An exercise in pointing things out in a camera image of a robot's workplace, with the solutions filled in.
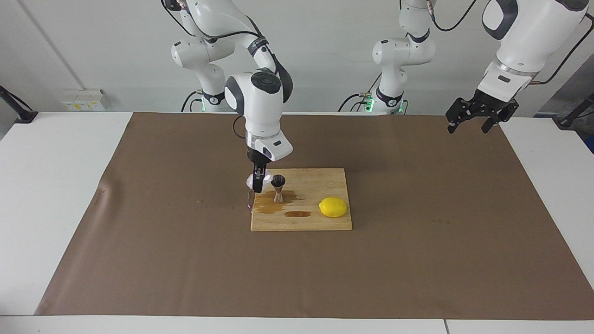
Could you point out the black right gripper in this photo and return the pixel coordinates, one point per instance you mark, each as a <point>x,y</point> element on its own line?
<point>257,160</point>

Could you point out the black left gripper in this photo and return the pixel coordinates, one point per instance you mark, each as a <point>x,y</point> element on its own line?
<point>494,104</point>

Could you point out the small clear glass cup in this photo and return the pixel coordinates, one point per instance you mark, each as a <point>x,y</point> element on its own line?
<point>268,178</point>

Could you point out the steel double jigger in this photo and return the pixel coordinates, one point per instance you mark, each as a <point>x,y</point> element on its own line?
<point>278,197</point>

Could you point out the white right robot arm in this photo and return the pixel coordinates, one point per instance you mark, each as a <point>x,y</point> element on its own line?
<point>260,106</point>

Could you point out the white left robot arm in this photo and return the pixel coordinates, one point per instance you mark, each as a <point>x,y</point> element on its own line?
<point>533,28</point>

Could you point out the wooden cutting board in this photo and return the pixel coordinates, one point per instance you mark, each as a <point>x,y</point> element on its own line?
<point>301,222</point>

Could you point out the yellow lemon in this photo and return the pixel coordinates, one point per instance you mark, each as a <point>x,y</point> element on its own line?
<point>333,207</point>

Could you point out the black clamp stand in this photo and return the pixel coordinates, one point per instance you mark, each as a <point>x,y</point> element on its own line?
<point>568,120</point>
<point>23,115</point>

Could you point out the brown paper table mat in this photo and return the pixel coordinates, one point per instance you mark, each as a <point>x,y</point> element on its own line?
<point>185,269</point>

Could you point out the white wall socket box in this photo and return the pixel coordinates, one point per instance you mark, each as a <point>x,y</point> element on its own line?
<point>83,102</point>

